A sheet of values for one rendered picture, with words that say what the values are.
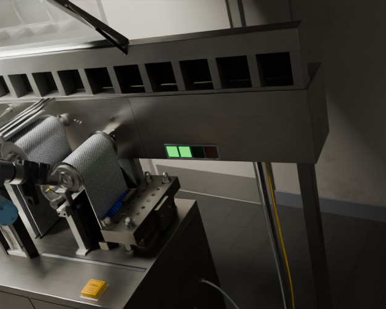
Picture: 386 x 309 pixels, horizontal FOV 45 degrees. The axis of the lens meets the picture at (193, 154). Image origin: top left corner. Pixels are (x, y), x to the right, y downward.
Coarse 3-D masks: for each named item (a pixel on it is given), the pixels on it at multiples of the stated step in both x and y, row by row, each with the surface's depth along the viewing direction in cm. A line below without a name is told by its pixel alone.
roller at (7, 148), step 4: (52, 116) 209; (64, 128) 210; (4, 144) 193; (8, 144) 192; (12, 144) 191; (4, 148) 195; (8, 148) 194; (12, 148) 193; (16, 148) 192; (4, 152) 196; (8, 152) 195; (16, 152) 193; (20, 152) 192; (20, 156) 193; (24, 156) 192; (28, 160) 192
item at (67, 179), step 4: (60, 172) 184; (64, 172) 184; (60, 176) 185; (64, 176) 184; (68, 176) 183; (64, 180) 185; (68, 180) 184; (72, 180) 184; (64, 184) 186; (68, 184) 185; (72, 184) 184
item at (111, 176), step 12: (108, 168) 200; (120, 168) 207; (96, 180) 193; (108, 180) 200; (120, 180) 207; (96, 192) 193; (108, 192) 200; (120, 192) 207; (96, 204) 193; (108, 204) 200; (96, 216) 193
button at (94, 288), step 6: (90, 282) 180; (96, 282) 179; (102, 282) 178; (84, 288) 177; (90, 288) 177; (96, 288) 176; (102, 288) 177; (84, 294) 176; (90, 294) 174; (96, 294) 174
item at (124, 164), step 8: (120, 160) 217; (128, 160) 215; (128, 168) 218; (136, 168) 221; (128, 176) 221; (136, 176) 221; (8, 184) 266; (128, 184) 224; (136, 184) 221; (80, 192) 242
